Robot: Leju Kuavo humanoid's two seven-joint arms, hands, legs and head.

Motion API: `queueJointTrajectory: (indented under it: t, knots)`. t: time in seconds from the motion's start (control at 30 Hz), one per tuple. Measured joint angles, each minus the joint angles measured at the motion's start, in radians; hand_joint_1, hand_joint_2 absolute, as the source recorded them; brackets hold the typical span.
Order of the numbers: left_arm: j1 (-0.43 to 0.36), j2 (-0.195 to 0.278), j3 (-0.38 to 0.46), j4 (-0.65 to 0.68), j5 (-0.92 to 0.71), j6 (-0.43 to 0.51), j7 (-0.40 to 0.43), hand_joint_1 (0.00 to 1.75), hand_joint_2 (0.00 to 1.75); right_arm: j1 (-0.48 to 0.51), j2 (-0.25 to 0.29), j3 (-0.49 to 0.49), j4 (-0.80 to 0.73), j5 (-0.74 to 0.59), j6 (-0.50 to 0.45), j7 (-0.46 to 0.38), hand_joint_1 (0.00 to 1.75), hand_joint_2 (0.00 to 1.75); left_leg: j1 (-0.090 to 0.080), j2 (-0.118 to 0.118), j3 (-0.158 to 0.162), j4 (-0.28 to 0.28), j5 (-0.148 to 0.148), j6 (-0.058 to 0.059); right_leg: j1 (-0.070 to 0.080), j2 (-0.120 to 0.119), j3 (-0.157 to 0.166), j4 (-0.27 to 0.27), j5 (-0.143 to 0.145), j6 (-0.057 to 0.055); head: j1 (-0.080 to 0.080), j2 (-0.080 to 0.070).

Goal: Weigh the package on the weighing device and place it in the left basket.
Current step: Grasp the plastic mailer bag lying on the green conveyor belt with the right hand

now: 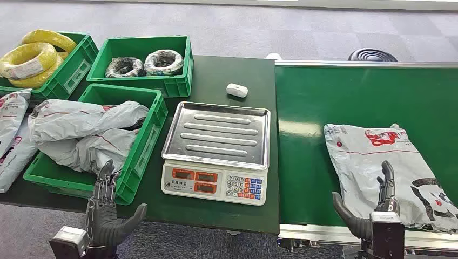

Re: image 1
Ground crumpled grey package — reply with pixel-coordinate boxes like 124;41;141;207
37;128;141;176
28;99;150;145

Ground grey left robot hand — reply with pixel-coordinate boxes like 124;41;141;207
85;159;148;247

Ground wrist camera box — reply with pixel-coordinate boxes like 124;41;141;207
49;226;90;259
369;210;406;259

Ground white electronic weighing scale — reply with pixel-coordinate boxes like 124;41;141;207
160;101;272;207

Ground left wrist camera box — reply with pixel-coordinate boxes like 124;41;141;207
49;226;90;259

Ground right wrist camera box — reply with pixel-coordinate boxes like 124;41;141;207
369;210;406;259

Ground green bin holding wire bundles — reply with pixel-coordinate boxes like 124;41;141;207
86;35;194;99

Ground white package with red print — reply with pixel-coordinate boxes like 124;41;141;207
0;88;33;158
0;118;39;194

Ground green conveyor belt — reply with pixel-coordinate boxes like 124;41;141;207
274;59;458;251

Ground green bin holding packages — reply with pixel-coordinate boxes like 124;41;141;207
23;83;169;206

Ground grey package with black print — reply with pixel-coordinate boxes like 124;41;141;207
323;123;458;234

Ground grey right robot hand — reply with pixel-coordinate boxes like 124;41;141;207
332;160;401;241

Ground small white oval device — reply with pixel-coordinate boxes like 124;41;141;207
225;83;249;99

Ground wrapped black wire bundle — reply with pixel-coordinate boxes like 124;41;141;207
104;56;147;79
144;49;185;77

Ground green bin holding yellow coils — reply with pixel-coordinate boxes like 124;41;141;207
0;31;99;101

